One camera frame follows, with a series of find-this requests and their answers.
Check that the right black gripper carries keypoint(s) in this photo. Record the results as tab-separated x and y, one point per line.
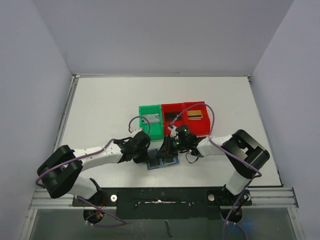
167	147

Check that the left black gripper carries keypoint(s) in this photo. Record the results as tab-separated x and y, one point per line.
140	155

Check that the blue leather card holder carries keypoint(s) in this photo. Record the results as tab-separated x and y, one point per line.
160	160

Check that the silver VIP card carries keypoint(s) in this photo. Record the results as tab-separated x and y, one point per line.
150	118

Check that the red plastic bin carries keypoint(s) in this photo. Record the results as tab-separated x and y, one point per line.
170	107
198	127

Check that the green plastic bin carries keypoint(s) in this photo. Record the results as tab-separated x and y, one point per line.
155	131

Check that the dark grey card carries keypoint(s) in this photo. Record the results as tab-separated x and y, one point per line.
153	160

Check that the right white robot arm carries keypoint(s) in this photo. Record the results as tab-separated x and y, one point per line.
246	155

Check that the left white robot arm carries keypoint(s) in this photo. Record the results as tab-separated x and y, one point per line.
60	173

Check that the black card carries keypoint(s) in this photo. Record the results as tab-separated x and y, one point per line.
170	116

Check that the gold card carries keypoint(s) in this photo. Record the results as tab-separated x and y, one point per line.
194	114

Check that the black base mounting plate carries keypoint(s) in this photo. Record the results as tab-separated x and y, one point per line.
171	203

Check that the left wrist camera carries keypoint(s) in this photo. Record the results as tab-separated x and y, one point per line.
135	131

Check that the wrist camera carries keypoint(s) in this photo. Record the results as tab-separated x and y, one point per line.
135	131
181	130

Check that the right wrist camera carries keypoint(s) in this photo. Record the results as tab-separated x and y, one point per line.
181	130

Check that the aluminium frame rail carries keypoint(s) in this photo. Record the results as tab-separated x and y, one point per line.
253	197

